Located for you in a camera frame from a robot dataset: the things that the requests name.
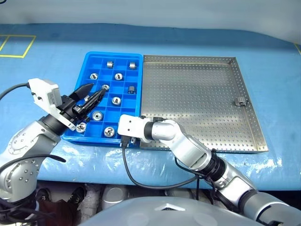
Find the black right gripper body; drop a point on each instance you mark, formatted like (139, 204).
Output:
(132, 140)

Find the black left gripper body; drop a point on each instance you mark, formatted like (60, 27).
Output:
(73, 110)

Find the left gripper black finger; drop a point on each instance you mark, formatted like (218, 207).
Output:
(81, 91)
(94, 101)

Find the small metal roller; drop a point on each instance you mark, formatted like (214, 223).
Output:
(93, 76)
(105, 86)
(116, 100)
(241, 101)
(108, 131)
(81, 127)
(132, 65)
(118, 76)
(97, 115)
(131, 89)
(109, 64)

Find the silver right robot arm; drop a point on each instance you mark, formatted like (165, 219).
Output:
(188, 146)

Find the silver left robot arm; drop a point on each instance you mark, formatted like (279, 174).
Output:
(28, 139)

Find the blue plastic compartment tray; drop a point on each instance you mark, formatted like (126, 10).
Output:
(94, 130)

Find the perforated steel tray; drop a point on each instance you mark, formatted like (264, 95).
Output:
(192, 94)

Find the grey rounded housing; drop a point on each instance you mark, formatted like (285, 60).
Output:
(115, 196)

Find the grey robot torso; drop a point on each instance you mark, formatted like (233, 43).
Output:
(141, 214)

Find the black sneaker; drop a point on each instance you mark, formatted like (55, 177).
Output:
(43, 195)
(76, 195)

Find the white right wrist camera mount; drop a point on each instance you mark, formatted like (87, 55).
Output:
(129, 124)

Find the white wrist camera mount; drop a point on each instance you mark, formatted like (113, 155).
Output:
(38, 89)
(129, 124)

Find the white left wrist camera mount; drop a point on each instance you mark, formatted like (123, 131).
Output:
(38, 89)

